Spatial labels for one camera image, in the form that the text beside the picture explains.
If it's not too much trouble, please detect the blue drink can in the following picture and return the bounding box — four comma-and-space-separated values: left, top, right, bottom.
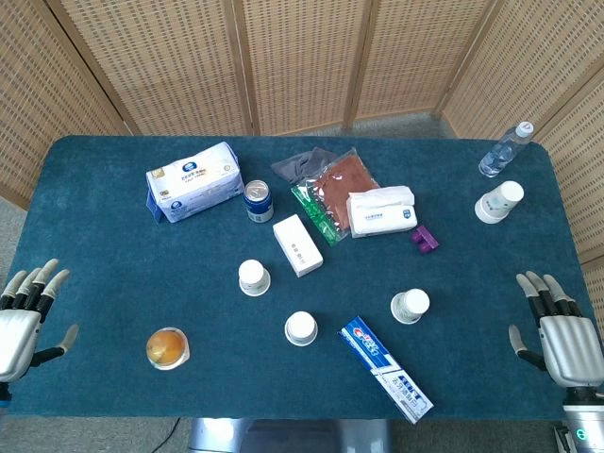
243, 179, 275, 224

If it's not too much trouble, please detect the paper cup green flower print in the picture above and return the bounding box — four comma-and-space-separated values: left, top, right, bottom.
238, 259, 272, 297

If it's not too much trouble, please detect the clear water bottle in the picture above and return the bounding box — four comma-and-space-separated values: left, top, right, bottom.
478, 121, 535, 179

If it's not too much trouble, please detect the paper cup green fern print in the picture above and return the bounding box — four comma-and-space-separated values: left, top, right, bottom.
390, 288, 431, 326

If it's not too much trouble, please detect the wicker folding screen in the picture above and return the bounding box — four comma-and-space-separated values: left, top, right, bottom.
0, 0, 604, 341

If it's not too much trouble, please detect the small white tissue pack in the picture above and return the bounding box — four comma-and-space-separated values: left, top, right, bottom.
346, 185, 419, 239

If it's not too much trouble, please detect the clear bag brown powder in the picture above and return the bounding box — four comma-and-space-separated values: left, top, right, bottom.
306, 147, 381, 237

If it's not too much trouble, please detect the green patterned packet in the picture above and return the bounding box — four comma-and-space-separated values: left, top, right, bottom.
290, 181, 350, 248

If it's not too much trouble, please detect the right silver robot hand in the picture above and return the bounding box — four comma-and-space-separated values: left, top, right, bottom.
508, 271, 604, 391

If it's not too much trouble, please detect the large blue white tissue pack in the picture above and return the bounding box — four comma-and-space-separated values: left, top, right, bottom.
144, 141, 245, 225

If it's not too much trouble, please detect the purple plastic block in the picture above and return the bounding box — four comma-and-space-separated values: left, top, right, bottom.
410, 225, 440, 256

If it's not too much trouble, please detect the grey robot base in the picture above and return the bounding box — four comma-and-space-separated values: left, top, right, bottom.
188, 417, 393, 453

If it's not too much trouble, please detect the white cardboard box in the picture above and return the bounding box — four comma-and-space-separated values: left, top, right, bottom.
272, 213, 325, 278

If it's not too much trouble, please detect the grey cloth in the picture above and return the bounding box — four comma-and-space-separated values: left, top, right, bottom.
271, 146, 339, 185

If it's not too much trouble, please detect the blue felt table cover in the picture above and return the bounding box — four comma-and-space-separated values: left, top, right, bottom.
7, 135, 594, 421

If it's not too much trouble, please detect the blue white toothpaste box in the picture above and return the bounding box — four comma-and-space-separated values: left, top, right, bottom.
337, 315, 435, 425

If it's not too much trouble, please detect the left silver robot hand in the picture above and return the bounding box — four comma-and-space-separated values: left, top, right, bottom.
0, 258, 80, 386

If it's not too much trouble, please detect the paper cup blue flower print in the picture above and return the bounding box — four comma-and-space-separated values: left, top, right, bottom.
284, 310, 319, 348

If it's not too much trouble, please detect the orange jelly cup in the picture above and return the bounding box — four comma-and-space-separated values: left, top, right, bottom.
145, 327, 192, 372

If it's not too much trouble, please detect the black cable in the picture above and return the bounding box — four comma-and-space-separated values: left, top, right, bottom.
159, 417, 182, 443

